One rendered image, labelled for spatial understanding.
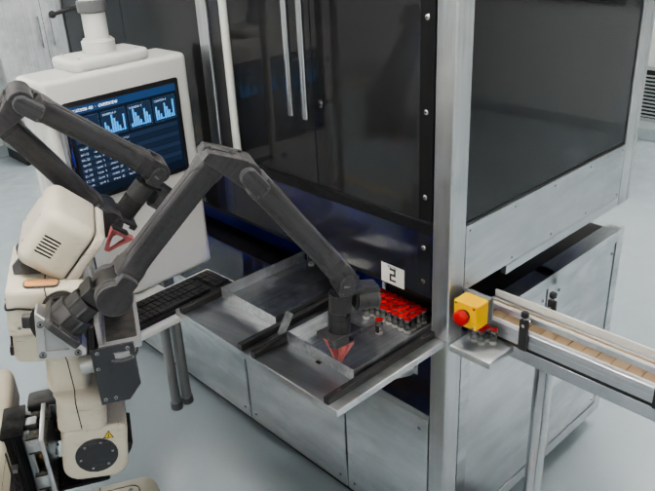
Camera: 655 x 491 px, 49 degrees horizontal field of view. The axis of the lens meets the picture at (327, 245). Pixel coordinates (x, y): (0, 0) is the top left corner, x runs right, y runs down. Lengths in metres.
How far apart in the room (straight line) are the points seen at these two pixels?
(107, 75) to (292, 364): 1.01
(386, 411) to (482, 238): 0.67
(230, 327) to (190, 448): 1.06
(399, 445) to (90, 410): 0.96
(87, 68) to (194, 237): 0.70
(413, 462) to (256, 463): 0.82
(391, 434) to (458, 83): 1.15
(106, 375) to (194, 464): 1.23
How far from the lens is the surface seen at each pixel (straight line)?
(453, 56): 1.70
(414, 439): 2.29
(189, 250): 2.59
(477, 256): 1.97
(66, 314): 1.62
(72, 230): 1.70
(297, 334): 2.02
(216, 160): 1.50
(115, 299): 1.59
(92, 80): 2.26
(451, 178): 1.78
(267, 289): 2.27
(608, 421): 3.25
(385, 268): 2.04
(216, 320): 2.15
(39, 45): 6.65
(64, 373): 1.91
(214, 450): 3.05
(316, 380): 1.86
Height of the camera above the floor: 1.98
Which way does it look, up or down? 26 degrees down
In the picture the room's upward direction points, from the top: 3 degrees counter-clockwise
